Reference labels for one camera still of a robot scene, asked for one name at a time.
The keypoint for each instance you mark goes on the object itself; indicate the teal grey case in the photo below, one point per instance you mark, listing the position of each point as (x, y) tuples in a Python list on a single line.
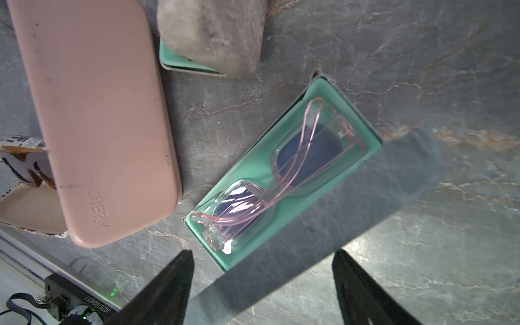
[(310, 225)]

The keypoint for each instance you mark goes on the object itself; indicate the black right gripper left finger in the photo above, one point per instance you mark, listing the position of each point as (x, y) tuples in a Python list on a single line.
[(164, 300)]

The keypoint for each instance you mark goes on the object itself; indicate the pink glasses case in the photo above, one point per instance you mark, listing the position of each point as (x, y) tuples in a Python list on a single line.
[(94, 78)]

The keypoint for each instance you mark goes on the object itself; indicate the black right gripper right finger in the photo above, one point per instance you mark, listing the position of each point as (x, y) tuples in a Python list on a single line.
[(361, 299)]

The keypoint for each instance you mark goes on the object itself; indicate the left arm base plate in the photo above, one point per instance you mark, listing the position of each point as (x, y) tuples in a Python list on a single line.
[(65, 295)]

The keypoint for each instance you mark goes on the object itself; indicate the pink clear sunglasses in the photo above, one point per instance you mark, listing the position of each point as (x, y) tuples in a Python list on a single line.
[(311, 154)]

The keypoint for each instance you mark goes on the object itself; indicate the green glasses case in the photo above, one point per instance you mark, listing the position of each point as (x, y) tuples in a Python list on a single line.
[(218, 38)]

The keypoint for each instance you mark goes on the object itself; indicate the beige case brown sunglasses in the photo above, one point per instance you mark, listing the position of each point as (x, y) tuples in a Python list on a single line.
[(32, 205)]

